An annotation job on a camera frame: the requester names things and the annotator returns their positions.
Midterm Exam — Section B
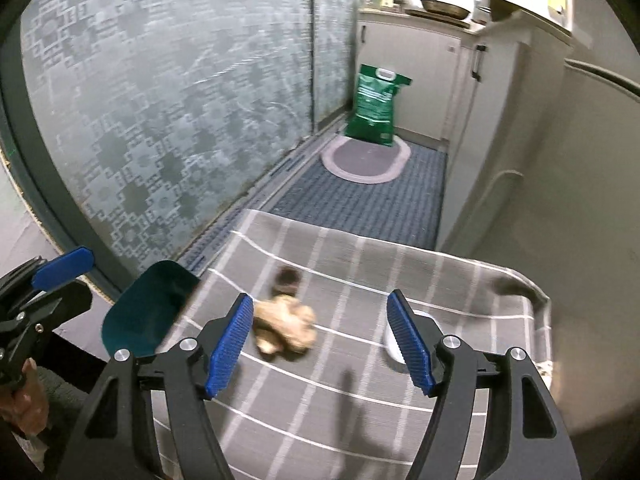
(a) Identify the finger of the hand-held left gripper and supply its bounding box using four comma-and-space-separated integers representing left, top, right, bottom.
0, 246, 96, 306
10, 280, 94, 346

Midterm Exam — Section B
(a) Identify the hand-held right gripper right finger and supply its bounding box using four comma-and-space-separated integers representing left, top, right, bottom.
386, 288, 583, 480

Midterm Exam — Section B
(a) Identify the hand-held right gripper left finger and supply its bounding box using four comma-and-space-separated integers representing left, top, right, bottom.
57, 292, 256, 480

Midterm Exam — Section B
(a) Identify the beige ginger root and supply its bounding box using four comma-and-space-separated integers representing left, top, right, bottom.
251, 295, 317, 361

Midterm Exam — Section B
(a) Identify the dark brown scrap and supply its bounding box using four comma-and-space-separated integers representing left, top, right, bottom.
272, 267, 302, 297

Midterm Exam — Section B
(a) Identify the person's left hand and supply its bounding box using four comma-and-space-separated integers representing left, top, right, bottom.
0, 357, 50, 437

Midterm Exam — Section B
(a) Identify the grey checked tablecloth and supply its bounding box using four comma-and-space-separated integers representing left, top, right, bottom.
150, 209, 554, 480

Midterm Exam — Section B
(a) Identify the blue ribbed floor mat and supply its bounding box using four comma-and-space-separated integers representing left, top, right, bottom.
262, 145, 449, 252

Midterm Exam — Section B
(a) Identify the frosted patterned sliding door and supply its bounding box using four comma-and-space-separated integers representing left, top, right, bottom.
0, 0, 375, 307

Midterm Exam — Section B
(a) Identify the oval pink grey floor mat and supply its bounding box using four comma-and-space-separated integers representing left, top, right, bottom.
321, 132, 412, 186

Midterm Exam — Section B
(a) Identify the white refrigerator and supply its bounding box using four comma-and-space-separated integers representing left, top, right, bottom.
439, 57, 640, 436

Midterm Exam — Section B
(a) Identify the green rice bag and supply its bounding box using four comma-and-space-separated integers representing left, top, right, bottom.
344, 64, 414, 147

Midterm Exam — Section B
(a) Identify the white kitchen cabinet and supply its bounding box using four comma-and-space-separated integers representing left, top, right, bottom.
356, 5, 571, 146

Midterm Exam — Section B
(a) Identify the metal frying pan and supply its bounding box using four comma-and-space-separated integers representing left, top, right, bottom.
417, 0, 472, 19

